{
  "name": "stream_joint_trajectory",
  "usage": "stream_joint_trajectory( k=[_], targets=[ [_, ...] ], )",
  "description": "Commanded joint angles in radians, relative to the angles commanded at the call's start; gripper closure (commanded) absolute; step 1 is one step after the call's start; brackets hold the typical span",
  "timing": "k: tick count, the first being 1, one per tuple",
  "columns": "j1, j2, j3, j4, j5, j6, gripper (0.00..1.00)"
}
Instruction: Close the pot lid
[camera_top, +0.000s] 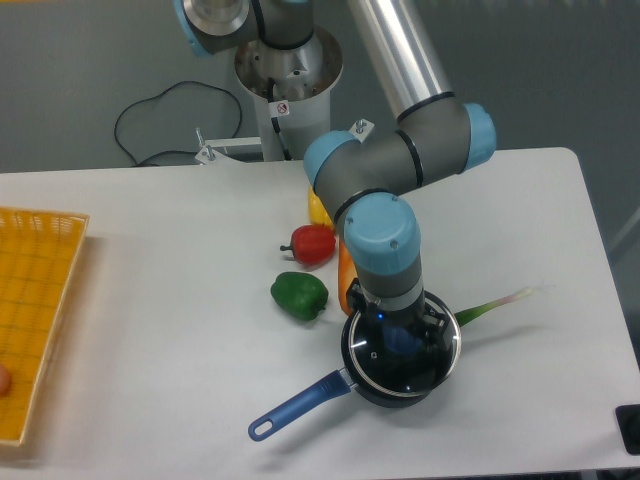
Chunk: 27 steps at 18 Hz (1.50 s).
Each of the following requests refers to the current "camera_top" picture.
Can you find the green onion stalk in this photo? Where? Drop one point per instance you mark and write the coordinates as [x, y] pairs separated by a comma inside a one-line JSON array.
[[466, 316]]

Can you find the green bell pepper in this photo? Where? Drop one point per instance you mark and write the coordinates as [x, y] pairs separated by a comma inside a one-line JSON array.
[[301, 295]]

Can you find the black device at table edge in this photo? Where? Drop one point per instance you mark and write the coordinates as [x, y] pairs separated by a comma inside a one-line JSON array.
[[628, 419]]

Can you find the yellow bell pepper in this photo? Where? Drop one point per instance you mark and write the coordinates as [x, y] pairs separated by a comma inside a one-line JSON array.
[[316, 211]]

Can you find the black saucepan blue handle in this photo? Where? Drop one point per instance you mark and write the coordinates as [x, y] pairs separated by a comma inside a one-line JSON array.
[[331, 386]]

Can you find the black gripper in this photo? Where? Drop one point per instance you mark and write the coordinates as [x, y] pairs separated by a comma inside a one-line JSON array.
[[403, 317]]

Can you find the yellow woven basket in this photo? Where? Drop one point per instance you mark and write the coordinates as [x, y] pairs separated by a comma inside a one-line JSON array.
[[39, 252]]

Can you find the orange baguette loaf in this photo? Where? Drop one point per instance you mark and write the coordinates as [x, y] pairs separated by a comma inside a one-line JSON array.
[[346, 273]]

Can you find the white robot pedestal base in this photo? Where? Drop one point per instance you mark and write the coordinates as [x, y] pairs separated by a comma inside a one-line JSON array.
[[290, 90]]

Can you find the red bell pepper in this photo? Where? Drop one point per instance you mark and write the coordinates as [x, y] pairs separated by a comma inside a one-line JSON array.
[[311, 245]]

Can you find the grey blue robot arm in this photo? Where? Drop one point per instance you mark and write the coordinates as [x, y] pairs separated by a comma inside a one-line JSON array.
[[361, 183]]

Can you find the glass pot lid blue knob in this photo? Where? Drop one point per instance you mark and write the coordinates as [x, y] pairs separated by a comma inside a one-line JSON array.
[[399, 371]]

